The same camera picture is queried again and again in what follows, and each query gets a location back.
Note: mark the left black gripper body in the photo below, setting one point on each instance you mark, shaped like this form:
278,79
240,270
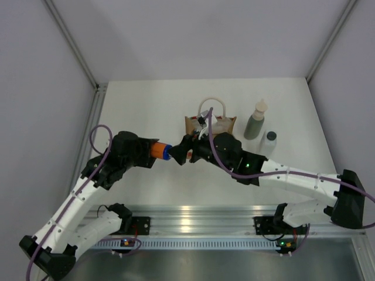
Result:
142,153

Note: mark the grey-green bottle beige cap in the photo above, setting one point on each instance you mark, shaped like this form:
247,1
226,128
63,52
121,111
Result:
255,121

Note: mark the right aluminium frame post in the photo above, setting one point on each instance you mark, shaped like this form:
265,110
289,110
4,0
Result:
332,36

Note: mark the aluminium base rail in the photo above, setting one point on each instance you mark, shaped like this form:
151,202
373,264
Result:
202,221

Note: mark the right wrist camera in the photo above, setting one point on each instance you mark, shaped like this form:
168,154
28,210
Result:
207,122

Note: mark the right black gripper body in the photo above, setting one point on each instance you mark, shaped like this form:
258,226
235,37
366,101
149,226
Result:
202,148

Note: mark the aluminium frame post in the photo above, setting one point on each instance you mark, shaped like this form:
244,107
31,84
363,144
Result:
332,36
69,39

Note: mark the left aluminium frame post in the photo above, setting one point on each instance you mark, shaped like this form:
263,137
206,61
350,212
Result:
69,39

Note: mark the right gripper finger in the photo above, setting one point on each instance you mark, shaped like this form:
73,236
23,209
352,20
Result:
179,154
186,143

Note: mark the watermelon print canvas bag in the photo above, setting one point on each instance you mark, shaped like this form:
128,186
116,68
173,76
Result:
198,124

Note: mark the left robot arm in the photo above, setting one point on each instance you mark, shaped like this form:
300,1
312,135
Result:
58,245

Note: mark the white slotted cable duct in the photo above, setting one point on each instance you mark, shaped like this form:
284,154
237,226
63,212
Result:
193,244

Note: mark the white square bottle grey cap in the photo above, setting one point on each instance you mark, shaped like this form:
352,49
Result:
268,143

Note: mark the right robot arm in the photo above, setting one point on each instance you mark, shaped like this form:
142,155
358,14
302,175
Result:
338,198

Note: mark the dark blue pump bottle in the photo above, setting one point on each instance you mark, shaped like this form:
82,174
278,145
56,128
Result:
160,151

